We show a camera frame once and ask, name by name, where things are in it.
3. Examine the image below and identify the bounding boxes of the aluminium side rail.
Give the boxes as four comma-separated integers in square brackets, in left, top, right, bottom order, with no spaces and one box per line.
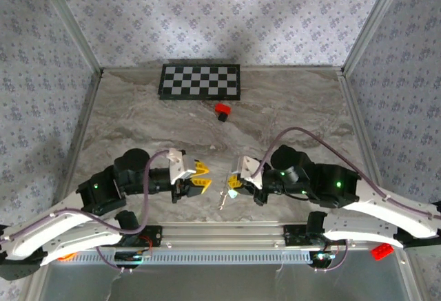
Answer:
[339,69,383,195]
[54,69,104,205]

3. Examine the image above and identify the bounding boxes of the small red black block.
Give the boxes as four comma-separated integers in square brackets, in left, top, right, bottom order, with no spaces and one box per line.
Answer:
[214,103,232,123]

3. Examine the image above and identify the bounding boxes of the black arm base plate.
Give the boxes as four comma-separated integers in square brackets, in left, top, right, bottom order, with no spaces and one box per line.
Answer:
[113,225,163,248]
[282,224,347,247]

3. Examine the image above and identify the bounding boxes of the small circuit board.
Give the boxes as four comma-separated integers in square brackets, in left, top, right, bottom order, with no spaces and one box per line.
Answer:
[309,251,337,269]
[114,251,152,264]

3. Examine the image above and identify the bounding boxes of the aluminium corner post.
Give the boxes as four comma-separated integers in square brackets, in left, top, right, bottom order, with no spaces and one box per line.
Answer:
[342,0,413,74]
[34,0,105,74]

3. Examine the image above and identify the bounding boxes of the grey metal sheet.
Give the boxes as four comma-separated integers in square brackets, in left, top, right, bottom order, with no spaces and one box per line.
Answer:
[34,261,414,301]

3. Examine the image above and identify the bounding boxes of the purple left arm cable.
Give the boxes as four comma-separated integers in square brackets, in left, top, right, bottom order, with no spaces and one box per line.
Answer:
[0,149,172,274]

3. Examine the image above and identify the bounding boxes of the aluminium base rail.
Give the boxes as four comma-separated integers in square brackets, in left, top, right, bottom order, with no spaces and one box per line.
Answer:
[113,221,411,251]

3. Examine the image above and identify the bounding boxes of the aluminium rear rail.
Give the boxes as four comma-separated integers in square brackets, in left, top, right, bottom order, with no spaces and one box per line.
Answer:
[102,65,344,73]

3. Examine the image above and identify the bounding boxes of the grey slotted cable duct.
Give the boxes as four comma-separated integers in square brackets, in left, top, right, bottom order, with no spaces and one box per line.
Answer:
[74,249,313,264]

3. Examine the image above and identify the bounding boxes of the black white checkerboard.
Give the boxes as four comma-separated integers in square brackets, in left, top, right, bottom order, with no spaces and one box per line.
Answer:
[157,63,241,101]

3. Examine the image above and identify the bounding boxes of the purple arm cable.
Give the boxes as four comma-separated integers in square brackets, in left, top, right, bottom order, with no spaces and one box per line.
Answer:
[0,149,172,274]
[254,127,441,274]

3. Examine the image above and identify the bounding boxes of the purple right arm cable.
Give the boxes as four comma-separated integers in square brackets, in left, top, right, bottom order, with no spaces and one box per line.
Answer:
[254,127,441,274]

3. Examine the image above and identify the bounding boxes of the red toy brick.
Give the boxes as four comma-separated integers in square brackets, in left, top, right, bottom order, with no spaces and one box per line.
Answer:
[370,242,396,262]

